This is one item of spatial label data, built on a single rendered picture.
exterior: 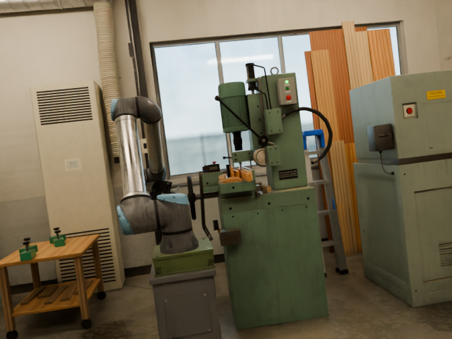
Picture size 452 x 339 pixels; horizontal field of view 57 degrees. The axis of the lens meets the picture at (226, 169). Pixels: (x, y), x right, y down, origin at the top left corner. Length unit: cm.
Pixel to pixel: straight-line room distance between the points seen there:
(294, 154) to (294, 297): 88
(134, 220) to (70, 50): 245
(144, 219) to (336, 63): 279
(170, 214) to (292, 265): 96
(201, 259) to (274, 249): 71
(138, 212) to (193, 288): 43
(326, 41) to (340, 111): 69
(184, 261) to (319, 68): 264
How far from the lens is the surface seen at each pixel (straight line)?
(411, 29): 477
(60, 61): 415
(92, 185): 372
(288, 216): 257
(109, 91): 385
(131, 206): 201
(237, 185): 242
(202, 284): 201
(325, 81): 413
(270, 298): 267
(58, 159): 377
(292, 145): 266
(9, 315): 325
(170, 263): 200
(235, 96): 265
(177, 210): 199
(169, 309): 203
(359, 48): 438
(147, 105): 228
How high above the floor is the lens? 110
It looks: 3 degrees down
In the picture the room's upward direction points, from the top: 7 degrees counter-clockwise
